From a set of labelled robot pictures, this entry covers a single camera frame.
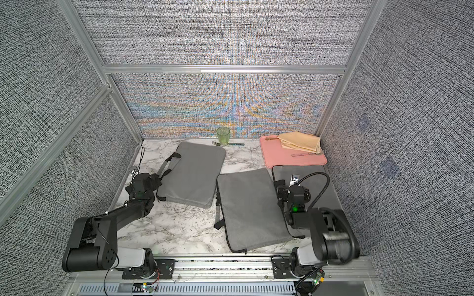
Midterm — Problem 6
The aluminium front rail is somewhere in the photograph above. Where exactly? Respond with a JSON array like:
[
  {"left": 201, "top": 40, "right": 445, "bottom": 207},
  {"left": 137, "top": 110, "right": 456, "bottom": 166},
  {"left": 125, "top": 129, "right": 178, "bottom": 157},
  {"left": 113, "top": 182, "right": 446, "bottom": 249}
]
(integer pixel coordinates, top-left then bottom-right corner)
[{"left": 63, "top": 254, "right": 384, "bottom": 296}]

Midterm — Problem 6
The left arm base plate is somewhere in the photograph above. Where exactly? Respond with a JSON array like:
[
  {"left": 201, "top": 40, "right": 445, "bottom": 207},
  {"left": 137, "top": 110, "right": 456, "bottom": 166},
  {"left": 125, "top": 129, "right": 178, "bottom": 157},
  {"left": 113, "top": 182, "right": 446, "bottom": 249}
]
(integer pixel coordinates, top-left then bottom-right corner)
[{"left": 122, "top": 259, "right": 176, "bottom": 280}]

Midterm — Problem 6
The green plastic cup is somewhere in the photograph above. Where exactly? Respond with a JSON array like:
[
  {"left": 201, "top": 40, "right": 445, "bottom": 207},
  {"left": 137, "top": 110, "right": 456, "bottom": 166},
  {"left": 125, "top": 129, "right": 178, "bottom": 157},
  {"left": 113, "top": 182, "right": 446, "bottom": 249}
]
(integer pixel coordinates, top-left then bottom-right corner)
[{"left": 216, "top": 127, "right": 230, "bottom": 146}]

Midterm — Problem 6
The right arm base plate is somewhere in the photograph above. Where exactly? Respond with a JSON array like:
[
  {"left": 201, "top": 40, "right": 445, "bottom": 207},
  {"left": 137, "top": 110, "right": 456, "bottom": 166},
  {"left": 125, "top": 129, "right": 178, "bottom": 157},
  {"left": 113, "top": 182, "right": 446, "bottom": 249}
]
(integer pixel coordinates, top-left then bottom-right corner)
[{"left": 270, "top": 255, "right": 296, "bottom": 279}]

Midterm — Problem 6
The pink tray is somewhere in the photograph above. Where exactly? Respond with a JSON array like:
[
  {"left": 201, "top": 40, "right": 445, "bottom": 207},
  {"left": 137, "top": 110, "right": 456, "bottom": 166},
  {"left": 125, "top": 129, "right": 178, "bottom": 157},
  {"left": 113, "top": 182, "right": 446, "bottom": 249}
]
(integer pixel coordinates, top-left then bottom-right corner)
[{"left": 259, "top": 135, "right": 327, "bottom": 168}]

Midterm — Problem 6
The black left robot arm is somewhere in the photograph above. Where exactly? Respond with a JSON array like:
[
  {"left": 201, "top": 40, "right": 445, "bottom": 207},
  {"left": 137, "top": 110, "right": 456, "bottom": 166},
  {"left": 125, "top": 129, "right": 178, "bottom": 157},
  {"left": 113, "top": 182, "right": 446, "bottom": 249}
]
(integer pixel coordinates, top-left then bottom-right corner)
[{"left": 62, "top": 173, "right": 161, "bottom": 277}]

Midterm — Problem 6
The tan folded cloth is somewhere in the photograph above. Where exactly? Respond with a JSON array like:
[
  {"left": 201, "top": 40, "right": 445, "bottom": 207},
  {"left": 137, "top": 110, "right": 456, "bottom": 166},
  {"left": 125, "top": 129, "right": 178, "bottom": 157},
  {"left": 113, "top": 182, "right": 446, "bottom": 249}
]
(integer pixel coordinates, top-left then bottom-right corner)
[{"left": 277, "top": 131, "right": 322, "bottom": 154}]

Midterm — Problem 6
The grey laptop bag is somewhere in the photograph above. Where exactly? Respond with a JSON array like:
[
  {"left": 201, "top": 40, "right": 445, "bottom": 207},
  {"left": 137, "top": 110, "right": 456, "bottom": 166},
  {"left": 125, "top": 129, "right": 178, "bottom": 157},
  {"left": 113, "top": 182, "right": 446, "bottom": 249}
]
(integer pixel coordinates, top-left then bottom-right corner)
[
  {"left": 156, "top": 142, "right": 226, "bottom": 208},
  {"left": 272, "top": 165, "right": 342, "bottom": 239},
  {"left": 214, "top": 168, "right": 293, "bottom": 253}
]

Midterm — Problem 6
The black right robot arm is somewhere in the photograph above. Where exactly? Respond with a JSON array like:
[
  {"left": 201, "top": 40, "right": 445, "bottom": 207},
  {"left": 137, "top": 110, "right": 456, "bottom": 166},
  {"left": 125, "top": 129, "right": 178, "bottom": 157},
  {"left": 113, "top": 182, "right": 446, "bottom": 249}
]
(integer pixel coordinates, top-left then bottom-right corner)
[{"left": 275, "top": 182, "right": 360, "bottom": 277}]

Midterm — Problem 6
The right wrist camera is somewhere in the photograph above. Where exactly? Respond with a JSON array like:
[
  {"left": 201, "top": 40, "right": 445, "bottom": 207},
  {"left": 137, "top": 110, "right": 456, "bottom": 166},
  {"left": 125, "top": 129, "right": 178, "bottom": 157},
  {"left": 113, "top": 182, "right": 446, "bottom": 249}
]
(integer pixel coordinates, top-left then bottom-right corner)
[{"left": 289, "top": 174, "right": 300, "bottom": 186}]

